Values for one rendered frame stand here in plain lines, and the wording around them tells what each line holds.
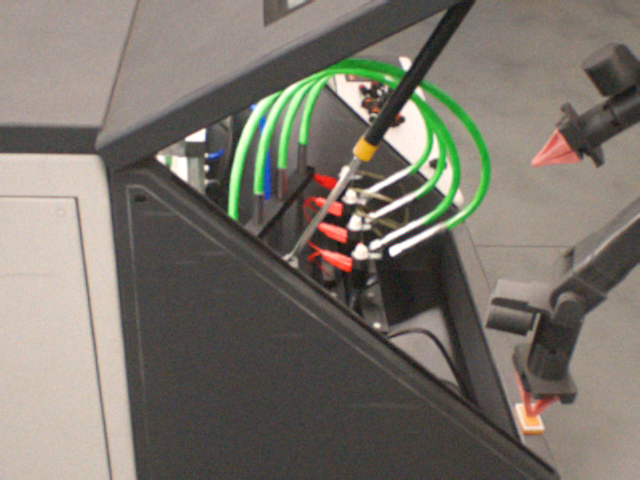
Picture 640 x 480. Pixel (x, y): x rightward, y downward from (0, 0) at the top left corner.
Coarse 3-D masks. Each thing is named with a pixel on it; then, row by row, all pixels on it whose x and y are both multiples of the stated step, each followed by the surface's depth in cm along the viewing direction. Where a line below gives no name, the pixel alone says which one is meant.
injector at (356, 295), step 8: (352, 256) 135; (368, 256) 135; (352, 264) 136; (360, 264) 135; (352, 272) 136; (360, 272) 136; (352, 280) 137; (360, 280) 137; (368, 280) 138; (376, 280) 138; (352, 288) 138; (360, 288) 138; (368, 288) 139; (352, 296) 140; (360, 296) 139; (352, 304) 140; (360, 304) 141
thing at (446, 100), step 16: (336, 64) 116; (352, 64) 116; (368, 64) 116; (384, 64) 116; (272, 96) 118; (448, 96) 120; (256, 112) 119; (464, 112) 121; (256, 128) 121; (240, 144) 122; (480, 144) 124; (240, 160) 123; (240, 176) 125; (480, 192) 129; (464, 208) 131; (448, 224) 132
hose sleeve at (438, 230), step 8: (440, 224) 133; (424, 232) 134; (432, 232) 133; (440, 232) 133; (408, 240) 134; (416, 240) 134; (424, 240) 133; (400, 248) 134; (408, 248) 134; (416, 248) 134
